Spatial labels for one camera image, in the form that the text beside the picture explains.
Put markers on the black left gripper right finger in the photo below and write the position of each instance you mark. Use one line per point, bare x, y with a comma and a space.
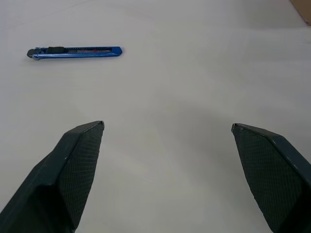
274, 174

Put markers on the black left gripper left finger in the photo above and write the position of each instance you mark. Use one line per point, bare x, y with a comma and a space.
48, 184

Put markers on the blue pen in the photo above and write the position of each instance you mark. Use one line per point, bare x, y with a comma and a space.
77, 52

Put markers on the brown cardboard box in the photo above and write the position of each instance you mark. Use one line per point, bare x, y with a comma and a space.
305, 9

